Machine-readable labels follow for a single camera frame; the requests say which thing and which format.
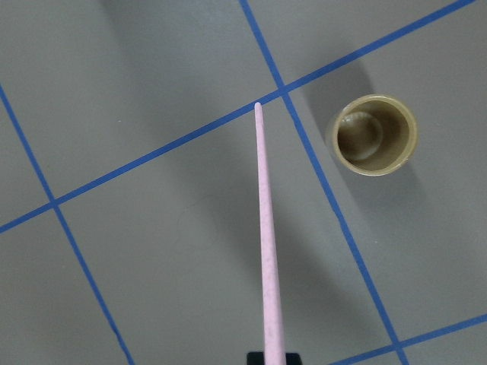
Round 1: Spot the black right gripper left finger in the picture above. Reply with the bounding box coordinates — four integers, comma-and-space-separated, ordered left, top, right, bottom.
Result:
246, 351, 265, 365

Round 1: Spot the bamboo chopstick holder cup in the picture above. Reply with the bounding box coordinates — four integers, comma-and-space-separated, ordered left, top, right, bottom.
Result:
323, 94, 419, 177

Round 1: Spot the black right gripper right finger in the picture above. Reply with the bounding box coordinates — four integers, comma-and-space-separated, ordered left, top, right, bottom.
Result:
285, 353, 301, 365

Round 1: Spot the pink chopstick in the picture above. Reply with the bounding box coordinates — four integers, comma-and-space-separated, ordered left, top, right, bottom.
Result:
254, 102, 286, 364

